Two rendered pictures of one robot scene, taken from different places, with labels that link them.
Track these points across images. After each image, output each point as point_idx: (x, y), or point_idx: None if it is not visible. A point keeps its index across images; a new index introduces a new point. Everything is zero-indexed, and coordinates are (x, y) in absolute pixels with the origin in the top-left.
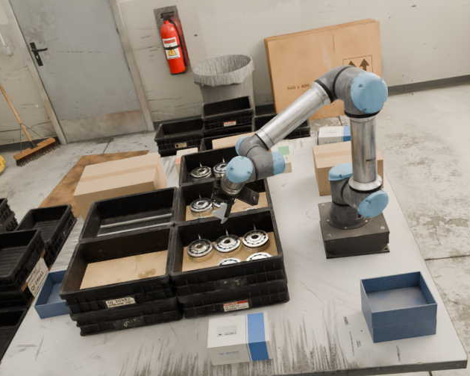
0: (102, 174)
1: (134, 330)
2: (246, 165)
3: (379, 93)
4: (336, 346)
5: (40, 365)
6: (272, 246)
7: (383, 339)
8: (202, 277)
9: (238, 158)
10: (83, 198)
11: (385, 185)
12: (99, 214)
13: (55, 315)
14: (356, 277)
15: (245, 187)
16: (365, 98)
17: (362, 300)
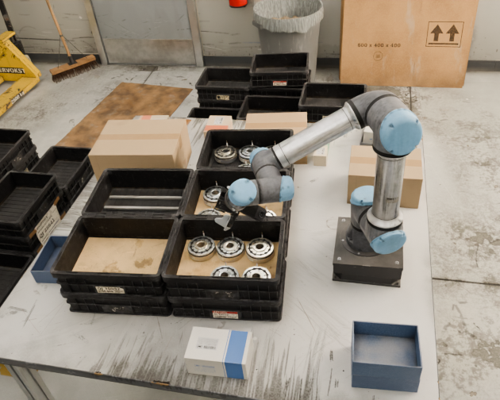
0: (123, 134)
1: (122, 317)
2: (249, 190)
3: (411, 136)
4: (313, 382)
5: (27, 332)
6: (275, 259)
7: (362, 386)
8: (194, 283)
9: (242, 181)
10: (98, 159)
11: (421, 205)
12: (110, 182)
13: (50, 282)
14: (355, 309)
15: None
16: (394, 140)
17: None
